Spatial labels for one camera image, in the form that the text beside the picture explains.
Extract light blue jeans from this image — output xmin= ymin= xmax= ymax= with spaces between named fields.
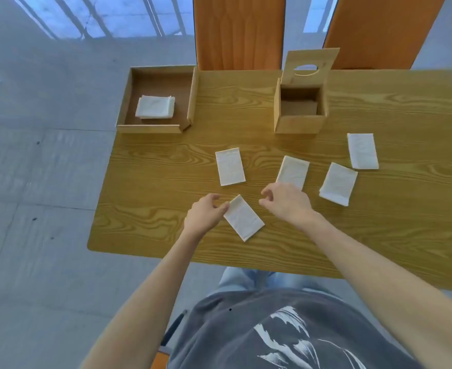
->
xmin=216 ymin=266 xmax=344 ymax=302

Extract shallow wooden tray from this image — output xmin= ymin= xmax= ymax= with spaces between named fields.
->
xmin=116 ymin=65 xmax=199 ymax=134

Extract person's left hand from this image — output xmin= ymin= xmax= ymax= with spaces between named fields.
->
xmin=182 ymin=193 xmax=231 ymax=242

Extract white napkin stack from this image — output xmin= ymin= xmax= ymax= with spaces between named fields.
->
xmin=135 ymin=95 xmax=176 ymax=120

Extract wooden box lid with hole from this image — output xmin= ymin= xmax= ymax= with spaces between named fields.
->
xmin=281 ymin=48 xmax=340 ymax=88

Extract smooth orange chair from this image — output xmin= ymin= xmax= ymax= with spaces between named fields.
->
xmin=322 ymin=0 xmax=448 ymax=70

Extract brown cardboard insert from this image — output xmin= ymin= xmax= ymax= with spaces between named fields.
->
xmin=281 ymin=98 xmax=318 ymax=116

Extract grey printed t-shirt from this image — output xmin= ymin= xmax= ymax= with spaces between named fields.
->
xmin=167 ymin=288 xmax=423 ymax=369

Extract person's right hand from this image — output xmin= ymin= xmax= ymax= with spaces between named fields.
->
xmin=258 ymin=182 xmax=320 ymax=231

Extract person's right forearm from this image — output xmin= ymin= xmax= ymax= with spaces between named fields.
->
xmin=301 ymin=213 xmax=452 ymax=369

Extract quilted orange chair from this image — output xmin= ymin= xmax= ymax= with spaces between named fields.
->
xmin=193 ymin=0 xmax=287 ymax=71

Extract orange chair with black frame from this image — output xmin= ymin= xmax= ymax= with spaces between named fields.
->
xmin=149 ymin=310 xmax=188 ymax=369

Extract person's left forearm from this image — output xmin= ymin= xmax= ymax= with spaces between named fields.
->
xmin=80 ymin=226 xmax=211 ymax=369

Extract wooden box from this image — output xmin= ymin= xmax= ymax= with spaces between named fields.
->
xmin=274 ymin=77 xmax=330 ymax=135

